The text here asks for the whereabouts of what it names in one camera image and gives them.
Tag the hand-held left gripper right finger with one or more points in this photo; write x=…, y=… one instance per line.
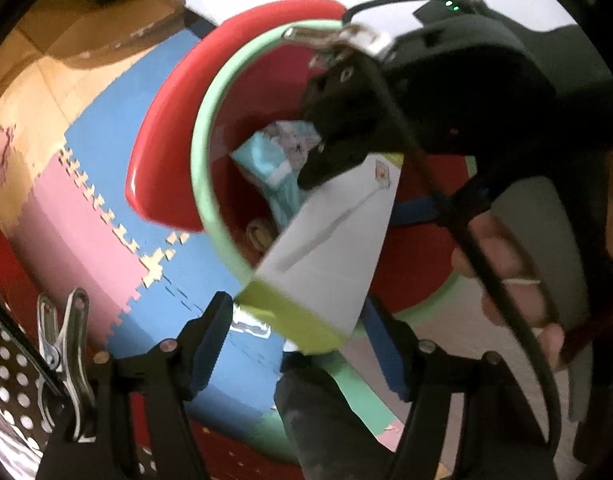
x=386, y=355

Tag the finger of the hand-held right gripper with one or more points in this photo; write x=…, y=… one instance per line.
x=411, y=211
x=346, y=120

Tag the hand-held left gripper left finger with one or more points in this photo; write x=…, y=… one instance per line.
x=211, y=345

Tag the white box green end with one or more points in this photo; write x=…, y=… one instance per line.
x=331, y=240

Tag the teal snack bag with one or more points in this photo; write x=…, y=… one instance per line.
x=276, y=170

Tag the red bin green rim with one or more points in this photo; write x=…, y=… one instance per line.
x=246, y=105

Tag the small tan tube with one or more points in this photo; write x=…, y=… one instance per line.
x=259, y=236

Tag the person's right hand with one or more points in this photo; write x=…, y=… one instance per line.
x=524, y=305

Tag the metal spring clip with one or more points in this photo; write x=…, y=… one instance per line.
x=61, y=350
x=356, y=37

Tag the person's leg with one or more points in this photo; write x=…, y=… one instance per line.
x=326, y=425

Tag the brown polka dot cloth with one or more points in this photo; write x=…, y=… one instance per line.
x=11, y=360

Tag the pink patterned bedsheet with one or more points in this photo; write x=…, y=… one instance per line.
x=6, y=440

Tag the wooden cabinet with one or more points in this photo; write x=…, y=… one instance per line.
x=136, y=25

